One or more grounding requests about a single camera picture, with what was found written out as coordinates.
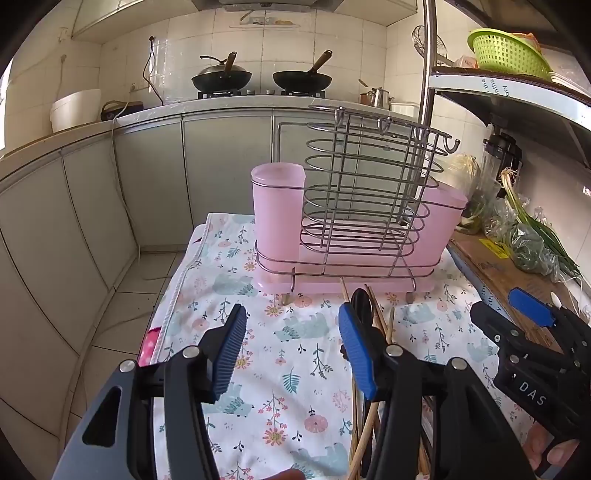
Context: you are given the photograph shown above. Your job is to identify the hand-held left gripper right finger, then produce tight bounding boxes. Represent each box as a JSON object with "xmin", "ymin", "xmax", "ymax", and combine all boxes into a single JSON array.
[{"xmin": 338, "ymin": 304, "xmax": 525, "ymax": 480}]

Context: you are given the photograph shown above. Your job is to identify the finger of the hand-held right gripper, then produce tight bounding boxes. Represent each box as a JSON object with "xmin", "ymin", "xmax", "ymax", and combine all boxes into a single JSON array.
[
  {"xmin": 469, "ymin": 300, "xmax": 519, "ymax": 357},
  {"xmin": 509, "ymin": 287, "xmax": 579, "ymax": 334}
]

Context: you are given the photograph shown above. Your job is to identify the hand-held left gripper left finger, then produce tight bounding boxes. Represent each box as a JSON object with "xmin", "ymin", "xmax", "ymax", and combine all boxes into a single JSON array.
[{"xmin": 52, "ymin": 303, "xmax": 249, "ymax": 480}]

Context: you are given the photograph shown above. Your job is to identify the reddish brown wooden chopstick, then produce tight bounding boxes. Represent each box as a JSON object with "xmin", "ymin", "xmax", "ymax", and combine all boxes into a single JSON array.
[
  {"xmin": 364, "ymin": 284, "xmax": 389, "ymax": 344},
  {"xmin": 368, "ymin": 286, "xmax": 392, "ymax": 344}
]

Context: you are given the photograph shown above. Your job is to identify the black spoon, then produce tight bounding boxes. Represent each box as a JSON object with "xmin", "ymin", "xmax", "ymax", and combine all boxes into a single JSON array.
[
  {"xmin": 346, "ymin": 308, "xmax": 395, "ymax": 480},
  {"xmin": 349, "ymin": 288, "xmax": 376, "ymax": 333}
]

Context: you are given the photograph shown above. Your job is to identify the pink plastic utensil cup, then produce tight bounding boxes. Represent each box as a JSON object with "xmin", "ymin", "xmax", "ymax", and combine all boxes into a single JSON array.
[
  {"xmin": 413, "ymin": 182, "xmax": 468, "ymax": 271},
  {"xmin": 250, "ymin": 162, "xmax": 306, "ymax": 287}
]

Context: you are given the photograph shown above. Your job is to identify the metal wire utensil rack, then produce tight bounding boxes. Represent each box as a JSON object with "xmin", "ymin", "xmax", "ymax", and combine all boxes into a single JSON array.
[{"xmin": 254, "ymin": 105, "xmax": 460, "ymax": 305}]

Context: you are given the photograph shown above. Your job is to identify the person's right hand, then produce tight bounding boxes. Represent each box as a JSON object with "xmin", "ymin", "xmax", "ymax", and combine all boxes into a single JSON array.
[{"xmin": 526, "ymin": 421, "xmax": 581, "ymax": 478}]

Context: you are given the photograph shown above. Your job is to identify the cardboard box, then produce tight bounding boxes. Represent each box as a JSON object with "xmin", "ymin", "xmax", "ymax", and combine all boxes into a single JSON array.
[{"xmin": 445, "ymin": 228, "xmax": 591, "ymax": 352}]

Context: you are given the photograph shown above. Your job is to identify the plastic bag of greens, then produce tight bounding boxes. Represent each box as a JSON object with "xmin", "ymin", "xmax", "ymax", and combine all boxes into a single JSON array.
[{"xmin": 482, "ymin": 198, "xmax": 561, "ymax": 278}]

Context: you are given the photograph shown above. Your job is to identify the floral table cloth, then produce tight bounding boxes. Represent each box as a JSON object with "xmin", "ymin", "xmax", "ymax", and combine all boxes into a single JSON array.
[{"xmin": 139, "ymin": 212, "xmax": 546, "ymax": 480}]

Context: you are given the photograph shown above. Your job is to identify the pink plastic drip tray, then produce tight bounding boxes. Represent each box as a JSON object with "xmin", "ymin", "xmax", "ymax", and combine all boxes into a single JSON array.
[{"xmin": 255, "ymin": 226, "xmax": 446, "ymax": 297}]

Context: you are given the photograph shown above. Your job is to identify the pink polka dot cloth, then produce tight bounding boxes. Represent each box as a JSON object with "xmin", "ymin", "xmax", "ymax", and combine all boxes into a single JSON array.
[{"xmin": 139, "ymin": 325, "xmax": 162, "ymax": 367}]

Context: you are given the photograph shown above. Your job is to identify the green onions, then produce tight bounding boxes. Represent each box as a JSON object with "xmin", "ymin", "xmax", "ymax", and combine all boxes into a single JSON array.
[{"xmin": 501, "ymin": 168, "xmax": 583, "ymax": 278}]

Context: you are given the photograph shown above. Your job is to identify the clear plastic container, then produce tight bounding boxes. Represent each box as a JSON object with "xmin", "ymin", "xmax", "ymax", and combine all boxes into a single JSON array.
[{"xmin": 455, "ymin": 175, "xmax": 497, "ymax": 236}]

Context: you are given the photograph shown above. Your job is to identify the napa cabbage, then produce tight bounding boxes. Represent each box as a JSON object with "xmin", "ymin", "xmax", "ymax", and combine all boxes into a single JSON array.
[{"xmin": 445, "ymin": 154, "xmax": 481, "ymax": 185}]

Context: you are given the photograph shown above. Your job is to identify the black blender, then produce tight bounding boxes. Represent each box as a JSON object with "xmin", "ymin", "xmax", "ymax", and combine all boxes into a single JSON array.
[{"xmin": 480, "ymin": 131, "xmax": 525, "ymax": 199}]

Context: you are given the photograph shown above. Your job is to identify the grey kitchen cabinet unit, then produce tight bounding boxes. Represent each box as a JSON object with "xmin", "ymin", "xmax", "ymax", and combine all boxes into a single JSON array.
[{"xmin": 0, "ymin": 99, "xmax": 426, "ymax": 416}]

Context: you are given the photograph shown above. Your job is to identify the white plastic tray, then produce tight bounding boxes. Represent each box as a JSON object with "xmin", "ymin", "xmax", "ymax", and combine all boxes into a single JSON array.
[{"xmin": 547, "ymin": 69, "xmax": 591, "ymax": 95}]

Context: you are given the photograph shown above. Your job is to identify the small steel pot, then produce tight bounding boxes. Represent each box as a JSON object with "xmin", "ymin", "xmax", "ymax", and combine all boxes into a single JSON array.
[{"xmin": 369, "ymin": 87, "xmax": 395, "ymax": 110}]

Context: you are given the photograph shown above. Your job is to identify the green plastic basket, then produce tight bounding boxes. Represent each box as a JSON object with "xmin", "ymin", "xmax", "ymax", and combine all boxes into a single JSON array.
[{"xmin": 467, "ymin": 28, "xmax": 552, "ymax": 80}]

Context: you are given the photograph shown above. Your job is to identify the metal shelf unit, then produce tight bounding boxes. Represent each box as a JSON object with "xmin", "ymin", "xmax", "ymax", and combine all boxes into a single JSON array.
[{"xmin": 420, "ymin": 0, "xmax": 591, "ymax": 167}]

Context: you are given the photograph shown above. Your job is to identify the gas stove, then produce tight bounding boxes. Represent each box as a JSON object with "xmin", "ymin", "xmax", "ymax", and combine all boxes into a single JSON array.
[{"xmin": 198, "ymin": 88, "xmax": 326, "ymax": 99}]

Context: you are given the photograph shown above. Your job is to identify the dark countertop appliance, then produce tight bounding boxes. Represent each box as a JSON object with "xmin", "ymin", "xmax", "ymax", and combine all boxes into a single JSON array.
[{"xmin": 100, "ymin": 99, "xmax": 145, "ymax": 123}]

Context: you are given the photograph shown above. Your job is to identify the black wok with lid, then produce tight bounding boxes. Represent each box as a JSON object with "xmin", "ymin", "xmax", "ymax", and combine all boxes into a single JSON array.
[{"xmin": 191, "ymin": 52, "xmax": 254, "ymax": 93}]

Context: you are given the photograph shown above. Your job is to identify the black open wok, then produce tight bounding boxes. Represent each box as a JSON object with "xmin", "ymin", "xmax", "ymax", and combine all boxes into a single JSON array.
[{"xmin": 272, "ymin": 50, "xmax": 334, "ymax": 92}]

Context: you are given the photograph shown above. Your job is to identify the metal skimmer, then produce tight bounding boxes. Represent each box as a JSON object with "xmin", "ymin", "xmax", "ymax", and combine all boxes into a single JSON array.
[{"xmin": 412, "ymin": 25, "xmax": 455, "ymax": 65}]

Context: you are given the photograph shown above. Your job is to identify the white pot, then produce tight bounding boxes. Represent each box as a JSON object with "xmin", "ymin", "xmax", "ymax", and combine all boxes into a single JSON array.
[{"xmin": 50, "ymin": 89, "xmax": 102, "ymax": 134}]

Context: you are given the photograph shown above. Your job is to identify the upper kitchen cabinet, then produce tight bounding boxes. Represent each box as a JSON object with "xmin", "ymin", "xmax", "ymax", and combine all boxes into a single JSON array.
[{"xmin": 69, "ymin": 0, "xmax": 199, "ymax": 44}]

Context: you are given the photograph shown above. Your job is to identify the white cable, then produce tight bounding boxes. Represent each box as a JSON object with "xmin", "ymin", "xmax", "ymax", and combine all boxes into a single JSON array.
[{"xmin": 108, "ymin": 104, "xmax": 160, "ymax": 282}]

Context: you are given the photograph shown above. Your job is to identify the black power cable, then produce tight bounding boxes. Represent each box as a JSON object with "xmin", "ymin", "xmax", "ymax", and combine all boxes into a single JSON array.
[{"xmin": 143, "ymin": 36, "xmax": 162, "ymax": 104}]

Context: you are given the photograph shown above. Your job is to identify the wall tile decal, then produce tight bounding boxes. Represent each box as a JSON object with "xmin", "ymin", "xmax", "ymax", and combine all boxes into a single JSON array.
[{"xmin": 240, "ymin": 11, "xmax": 296, "ymax": 28}]

